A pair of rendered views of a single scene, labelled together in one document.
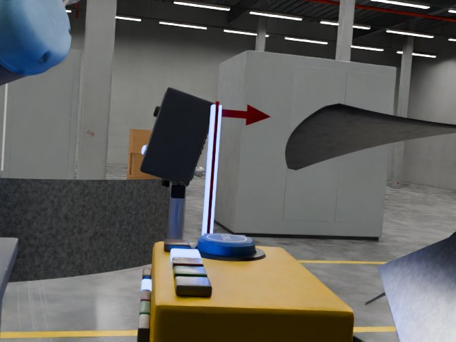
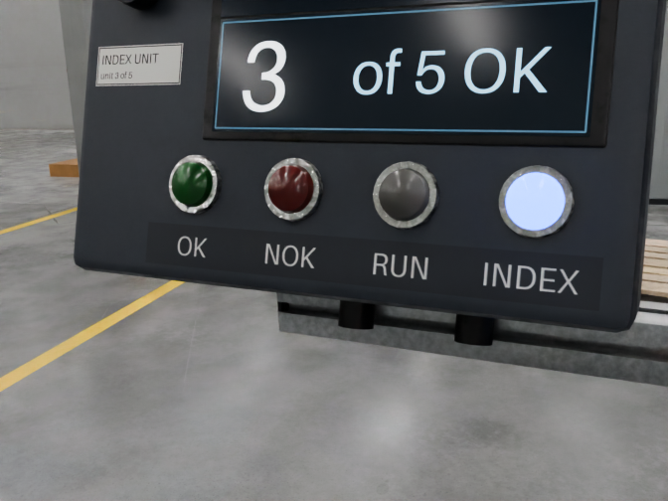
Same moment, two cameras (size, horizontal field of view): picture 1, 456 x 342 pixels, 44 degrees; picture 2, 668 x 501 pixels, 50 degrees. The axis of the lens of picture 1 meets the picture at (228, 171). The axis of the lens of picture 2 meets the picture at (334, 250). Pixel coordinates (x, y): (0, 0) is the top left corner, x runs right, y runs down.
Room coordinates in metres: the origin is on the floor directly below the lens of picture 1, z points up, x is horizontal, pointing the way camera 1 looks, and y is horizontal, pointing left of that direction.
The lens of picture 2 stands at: (1.16, 0.44, 1.17)
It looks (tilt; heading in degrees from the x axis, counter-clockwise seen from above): 15 degrees down; 302
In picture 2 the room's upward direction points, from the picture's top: 2 degrees counter-clockwise
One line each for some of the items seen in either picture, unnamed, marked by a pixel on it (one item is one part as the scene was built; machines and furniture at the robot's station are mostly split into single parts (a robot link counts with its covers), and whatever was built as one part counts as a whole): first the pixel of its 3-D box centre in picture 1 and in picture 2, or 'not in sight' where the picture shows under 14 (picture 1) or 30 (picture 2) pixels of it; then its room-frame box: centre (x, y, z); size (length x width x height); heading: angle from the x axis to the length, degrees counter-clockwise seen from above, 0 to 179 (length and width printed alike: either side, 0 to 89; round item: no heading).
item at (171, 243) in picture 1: (176, 245); not in sight; (0.39, 0.03, 1.08); 0.02 x 0.02 x 0.01; 8
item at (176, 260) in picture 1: (187, 264); not in sight; (0.33, 0.02, 1.08); 0.02 x 0.02 x 0.01; 8
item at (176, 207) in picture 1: (175, 230); not in sight; (1.16, 0.10, 0.96); 0.03 x 0.03 x 0.20; 8
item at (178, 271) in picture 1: (189, 275); not in sight; (0.31, 0.02, 1.08); 0.02 x 0.02 x 0.01; 8
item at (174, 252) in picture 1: (185, 256); not in sight; (0.35, 0.02, 1.08); 0.02 x 0.02 x 0.01; 8
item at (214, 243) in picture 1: (226, 248); not in sight; (0.39, 0.00, 1.08); 0.04 x 0.04 x 0.02
